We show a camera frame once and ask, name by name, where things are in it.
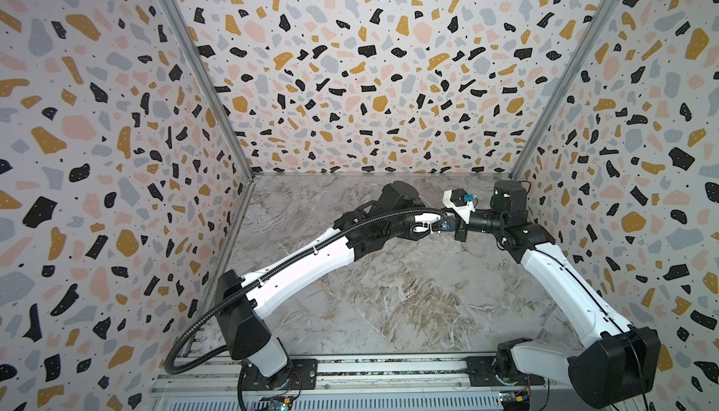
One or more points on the left corner aluminium profile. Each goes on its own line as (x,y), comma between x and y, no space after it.
(190,50)

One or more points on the electronics board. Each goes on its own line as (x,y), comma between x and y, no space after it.
(278,403)
(515,401)

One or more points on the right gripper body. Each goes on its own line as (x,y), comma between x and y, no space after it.
(460,226)

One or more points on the right electronics board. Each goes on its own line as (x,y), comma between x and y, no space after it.
(515,401)

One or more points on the corner aluminium profile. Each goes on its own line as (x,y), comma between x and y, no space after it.
(593,32)
(190,50)

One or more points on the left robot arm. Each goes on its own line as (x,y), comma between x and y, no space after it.
(248,299)

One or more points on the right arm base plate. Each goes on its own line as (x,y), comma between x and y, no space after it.
(486,371)

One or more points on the aluminium mounting rail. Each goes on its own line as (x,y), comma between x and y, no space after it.
(434,381)

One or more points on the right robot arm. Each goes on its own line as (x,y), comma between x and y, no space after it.
(618,360)

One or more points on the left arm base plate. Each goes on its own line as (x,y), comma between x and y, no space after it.
(300,374)

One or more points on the left electronics board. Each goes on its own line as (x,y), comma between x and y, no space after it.
(278,403)

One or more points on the right corner aluminium profile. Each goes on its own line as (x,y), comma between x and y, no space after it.
(593,32)

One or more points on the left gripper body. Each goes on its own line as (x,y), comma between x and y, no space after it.
(403,230)

